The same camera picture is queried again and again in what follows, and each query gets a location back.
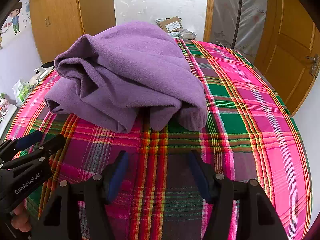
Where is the wooden wardrobe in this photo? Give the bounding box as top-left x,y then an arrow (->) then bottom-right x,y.
29,0 -> 117,64

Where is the plastic-wrapped grey mattress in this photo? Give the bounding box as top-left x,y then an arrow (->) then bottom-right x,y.
211,0 -> 268,58

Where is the wooden door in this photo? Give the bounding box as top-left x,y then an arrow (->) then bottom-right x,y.
254,0 -> 320,115

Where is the green packet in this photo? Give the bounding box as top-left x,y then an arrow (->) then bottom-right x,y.
12,79 -> 33,103

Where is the grey plastic parcel bag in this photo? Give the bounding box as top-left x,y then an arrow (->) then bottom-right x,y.
167,29 -> 196,40

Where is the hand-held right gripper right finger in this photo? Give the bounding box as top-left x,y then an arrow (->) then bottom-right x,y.
189,149 -> 288,240

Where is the purple fleece garment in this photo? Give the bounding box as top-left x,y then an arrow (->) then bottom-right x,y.
44,21 -> 208,133

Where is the person's left hand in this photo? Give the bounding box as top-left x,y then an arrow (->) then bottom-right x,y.
11,201 -> 32,232

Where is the pink green plaid bed sheet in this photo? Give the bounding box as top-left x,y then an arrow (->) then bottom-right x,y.
5,39 -> 313,240

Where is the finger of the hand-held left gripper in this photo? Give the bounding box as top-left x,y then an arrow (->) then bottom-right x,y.
0,131 -> 43,160
0,134 -> 66,170

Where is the wooden door frame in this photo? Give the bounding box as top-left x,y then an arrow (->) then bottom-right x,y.
203,0 -> 215,42

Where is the metal door handle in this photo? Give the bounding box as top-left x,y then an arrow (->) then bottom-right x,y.
305,54 -> 320,75

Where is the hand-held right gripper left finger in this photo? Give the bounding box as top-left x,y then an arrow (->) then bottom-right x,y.
31,150 -> 129,240

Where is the cartoon wall sticker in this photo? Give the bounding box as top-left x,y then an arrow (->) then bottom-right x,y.
0,0 -> 30,49

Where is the open brown cardboard box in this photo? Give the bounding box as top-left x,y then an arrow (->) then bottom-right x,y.
157,16 -> 183,33

